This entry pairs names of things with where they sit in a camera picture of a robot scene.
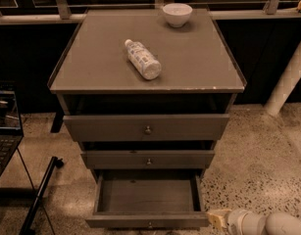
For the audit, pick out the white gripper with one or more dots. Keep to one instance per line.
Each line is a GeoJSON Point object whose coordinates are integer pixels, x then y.
{"type": "Point", "coordinates": [234, 219]}

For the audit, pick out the grey bottom drawer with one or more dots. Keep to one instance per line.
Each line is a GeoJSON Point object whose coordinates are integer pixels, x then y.
{"type": "Point", "coordinates": [148, 198]}

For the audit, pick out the grey drawer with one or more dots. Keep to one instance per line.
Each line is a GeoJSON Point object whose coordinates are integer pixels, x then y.
{"type": "Point", "coordinates": [147, 159]}
{"type": "Point", "coordinates": [146, 127]}
{"type": "Point", "coordinates": [148, 198]}

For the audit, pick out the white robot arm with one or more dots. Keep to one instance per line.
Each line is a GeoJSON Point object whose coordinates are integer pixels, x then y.
{"type": "Point", "coordinates": [281, 223]}

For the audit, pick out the grey middle drawer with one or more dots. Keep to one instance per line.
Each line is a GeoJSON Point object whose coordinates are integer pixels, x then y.
{"type": "Point", "coordinates": [147, 159]}

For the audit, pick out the grey top drawer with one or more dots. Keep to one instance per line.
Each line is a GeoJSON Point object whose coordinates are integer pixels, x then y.
{"type": "Point", "coordinates": [146, 127]}

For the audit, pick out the grey drawer cabinet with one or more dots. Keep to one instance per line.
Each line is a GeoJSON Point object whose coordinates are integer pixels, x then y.
{"type": "Point", "coordinates": [96, 77]}

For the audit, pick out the white diagonal pipe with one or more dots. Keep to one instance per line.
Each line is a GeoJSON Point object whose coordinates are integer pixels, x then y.
{"type": "Point", "coordinates": [286, 84]}

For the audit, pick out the clear plastic water bottle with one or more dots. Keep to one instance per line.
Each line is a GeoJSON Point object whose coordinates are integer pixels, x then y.
{"type": "Point", "coordinates": [143, 60]}

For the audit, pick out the black metal stand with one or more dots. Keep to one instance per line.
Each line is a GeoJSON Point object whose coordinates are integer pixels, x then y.
{"type": "Point", "coordinates": [38, 195]}

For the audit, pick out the white ceramic bowl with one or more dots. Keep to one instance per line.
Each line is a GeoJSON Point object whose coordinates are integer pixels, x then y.
{"type": "Point", "coordinates": [177, 14]}

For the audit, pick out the black laptop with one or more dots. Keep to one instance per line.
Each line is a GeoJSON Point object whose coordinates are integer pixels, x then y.
{"type": "Point", "coordinates": [11, 129]}

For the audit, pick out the metal railing frame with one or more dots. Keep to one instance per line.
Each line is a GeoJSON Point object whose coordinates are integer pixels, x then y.
{"type": "Point", "coordinates": [63, 4]}

